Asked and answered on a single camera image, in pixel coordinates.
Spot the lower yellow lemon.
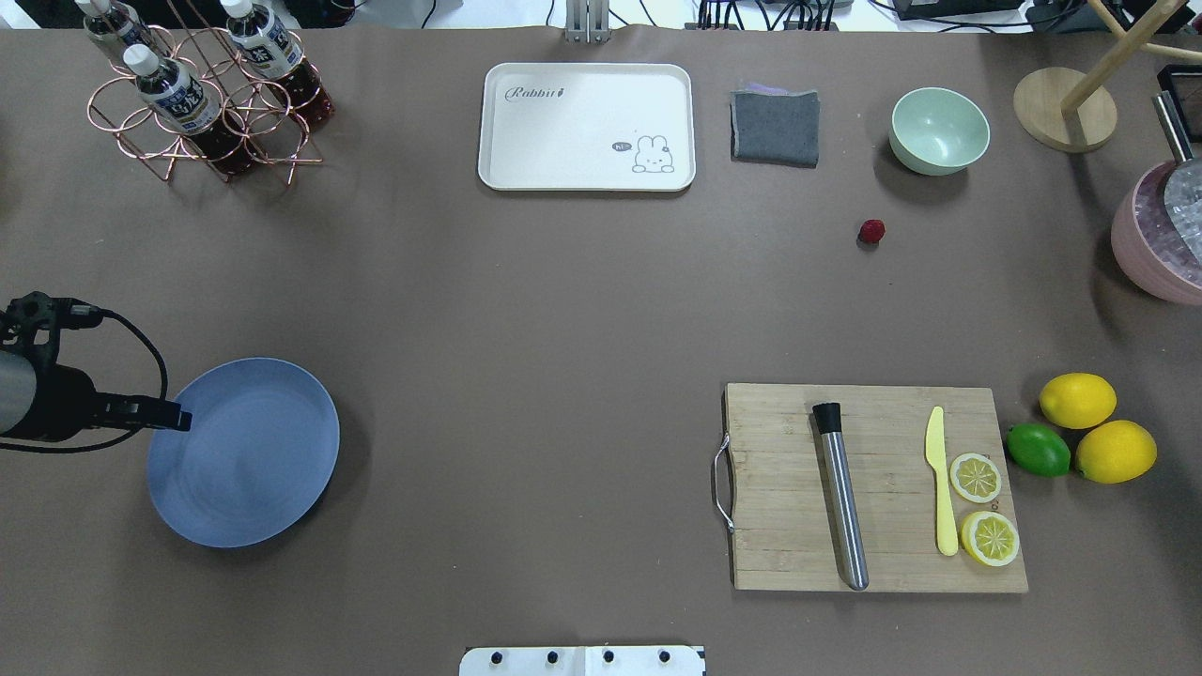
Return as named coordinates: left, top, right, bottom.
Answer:
left=1076, top=420, right=1158, bottom=484

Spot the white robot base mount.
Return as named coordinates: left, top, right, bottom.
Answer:
left=458, top=645, right=707, bottom=675

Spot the yellow plastic knife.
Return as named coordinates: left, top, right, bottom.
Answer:
left=924, top=407, right=959, bottom=557

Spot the mint green bowl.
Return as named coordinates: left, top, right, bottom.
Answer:
left=889, top=88, right=990, bottom=177

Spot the wooden stand with base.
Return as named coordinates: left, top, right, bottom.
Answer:
left=1013, top=1, right=1201, bottom=153

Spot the copper wire bottle rack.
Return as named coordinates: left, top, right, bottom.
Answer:
left=87, top=1, right=322, bottom=183

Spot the blue round plate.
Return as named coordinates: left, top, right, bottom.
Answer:
left=145, top=358, right=340, bottom=548

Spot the pink ice bucket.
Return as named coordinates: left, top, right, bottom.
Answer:
left=1111, top=161, right=1201, bottom=306

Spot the tea bottle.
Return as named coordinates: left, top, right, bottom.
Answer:
left=222, top=1, right=335, bottom=128
left=75, top=0, right=163, bottom=69
left=123, top=45, right=256, bottom=176

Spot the green lime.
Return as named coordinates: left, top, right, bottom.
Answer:
left=1005, top=423, right=1071, bottom=478

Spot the lemon half slice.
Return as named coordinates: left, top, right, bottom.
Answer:
left=948, top=453, right=1002, bottom=504
left=959, top=511, right=1019, bottom=567

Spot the right tea bottle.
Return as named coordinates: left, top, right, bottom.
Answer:
left=222, top=1, right=335, bottom=128

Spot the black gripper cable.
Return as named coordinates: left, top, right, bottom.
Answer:
left=0, top=292, right=169, bottom=455

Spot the upper yellow lemon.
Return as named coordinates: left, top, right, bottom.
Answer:
left=1039, top=372, right=1117, bottom=429

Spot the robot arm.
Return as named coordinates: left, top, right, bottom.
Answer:
left=1, top=352, right=194, bottom=441

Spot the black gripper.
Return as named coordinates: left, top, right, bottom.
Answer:
left=23, top=364, right=194, bottom=441

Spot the grey folded cloth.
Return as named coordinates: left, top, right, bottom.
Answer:
left=730, top=83, right=821, bottom=168

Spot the metal camera post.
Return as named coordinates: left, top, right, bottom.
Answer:
left=563, top=0, right=612, bottom=45

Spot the black box at edge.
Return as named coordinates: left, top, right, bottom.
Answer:
left=1156, top=64, right=1202, bottom=143

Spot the lower lemon half slice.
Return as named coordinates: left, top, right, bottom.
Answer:
left=959, top=511, right=1019, bottom=567

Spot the red strawberry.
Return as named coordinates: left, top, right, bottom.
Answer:
left=857, top=219, right=887, bottom=245

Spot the front tea bottle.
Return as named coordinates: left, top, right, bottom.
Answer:
left=123, top=45, right=256, bottom=176

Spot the white rabbit tray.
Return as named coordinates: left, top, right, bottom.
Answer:
left=477, top=63, right=696, bottom=192

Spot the back left tea bottle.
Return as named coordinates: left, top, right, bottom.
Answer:
left=75, top=0, right=163, bottom=69

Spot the steel muddler black tip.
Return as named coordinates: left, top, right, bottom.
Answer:
left=813, top=402, right=869, bottom=592

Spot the upper lemon half slice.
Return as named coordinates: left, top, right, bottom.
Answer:
left=948, top=453, right=1002, bottom=504

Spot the yellow lemon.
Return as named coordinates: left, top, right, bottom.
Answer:
left=1076, top=420, right=1158, bottom=484
left=1039, top=372, right=1117, bottom=429

